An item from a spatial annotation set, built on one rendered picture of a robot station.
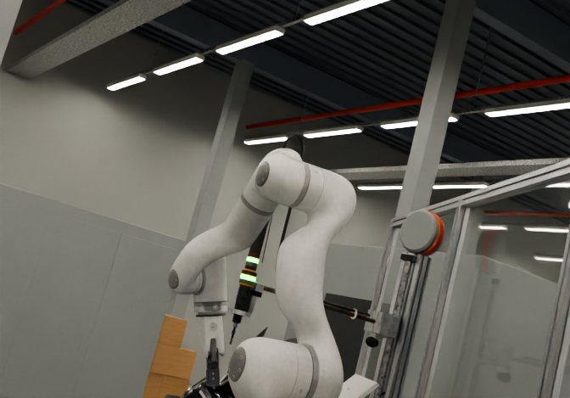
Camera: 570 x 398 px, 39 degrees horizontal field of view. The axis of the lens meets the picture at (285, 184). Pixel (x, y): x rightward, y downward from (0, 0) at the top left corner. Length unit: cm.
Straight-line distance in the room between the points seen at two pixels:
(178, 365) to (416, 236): 798
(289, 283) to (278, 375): 19
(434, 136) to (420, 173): 46
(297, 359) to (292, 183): 35
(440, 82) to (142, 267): 373
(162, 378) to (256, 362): 901
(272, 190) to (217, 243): 33
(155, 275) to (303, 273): 655
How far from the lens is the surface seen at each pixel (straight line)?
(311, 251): 161
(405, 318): 274
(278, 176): 161
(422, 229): 278
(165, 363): 1046
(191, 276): 192
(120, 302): 800
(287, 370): 153
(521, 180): 245
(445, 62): 898
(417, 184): 858
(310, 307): 159
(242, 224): 187
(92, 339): 796
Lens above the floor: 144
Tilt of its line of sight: 10 degrees up
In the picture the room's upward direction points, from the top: 15 degrees clockwise
